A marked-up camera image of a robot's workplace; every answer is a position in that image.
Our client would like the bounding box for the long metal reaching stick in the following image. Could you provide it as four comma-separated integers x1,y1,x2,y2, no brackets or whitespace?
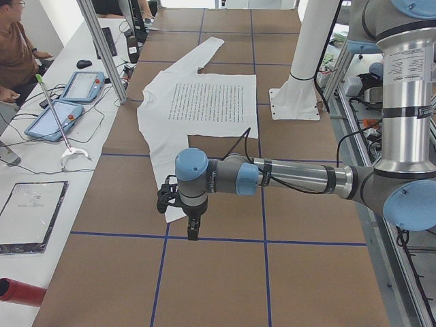
35,74,72,153

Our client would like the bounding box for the black framed document sheet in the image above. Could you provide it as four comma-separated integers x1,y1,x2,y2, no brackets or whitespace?
1,181,68,255

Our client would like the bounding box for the blue teach pendant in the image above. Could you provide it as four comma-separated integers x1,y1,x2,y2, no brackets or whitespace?
25,100,84,142
59,71,105,104

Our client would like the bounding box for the blue teach pendant near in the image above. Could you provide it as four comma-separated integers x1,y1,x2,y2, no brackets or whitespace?
25,100,84,142

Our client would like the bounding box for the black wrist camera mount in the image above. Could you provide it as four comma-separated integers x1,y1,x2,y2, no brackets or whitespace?
156,175,181,214

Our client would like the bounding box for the white printed long-sleeve shirt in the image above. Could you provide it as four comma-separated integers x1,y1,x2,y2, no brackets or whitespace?
136,36,258,224

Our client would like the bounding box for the black labelled box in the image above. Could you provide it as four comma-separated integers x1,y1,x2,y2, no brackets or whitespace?
126,35,140,63

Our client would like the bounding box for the blue teach pendant far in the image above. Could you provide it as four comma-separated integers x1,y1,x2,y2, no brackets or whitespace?
59,71,105,104

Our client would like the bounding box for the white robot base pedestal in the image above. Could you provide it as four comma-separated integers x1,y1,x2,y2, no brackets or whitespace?
269,0,341,121

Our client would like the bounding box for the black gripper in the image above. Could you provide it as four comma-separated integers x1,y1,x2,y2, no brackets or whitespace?
181,198,208,240

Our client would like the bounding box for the white curved plastic piece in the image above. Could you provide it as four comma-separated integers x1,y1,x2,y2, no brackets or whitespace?
61,147,92,171

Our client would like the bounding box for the person in brown shirt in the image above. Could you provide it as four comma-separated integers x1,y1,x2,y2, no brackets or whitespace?
1,1,53,106

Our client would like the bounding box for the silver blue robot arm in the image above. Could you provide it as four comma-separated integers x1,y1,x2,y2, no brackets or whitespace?
157,1,435,240

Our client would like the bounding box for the black keyboard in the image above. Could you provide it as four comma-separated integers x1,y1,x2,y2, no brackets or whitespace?
102,27,118,57

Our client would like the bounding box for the red cylinder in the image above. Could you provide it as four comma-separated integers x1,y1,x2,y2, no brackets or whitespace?
1,278,46,307

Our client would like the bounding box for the aluminium frame post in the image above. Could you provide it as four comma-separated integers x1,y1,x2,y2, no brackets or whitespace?
76,0,127,104

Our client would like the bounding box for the black computer mouse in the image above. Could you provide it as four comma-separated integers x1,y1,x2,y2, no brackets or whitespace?
76,59,93,69

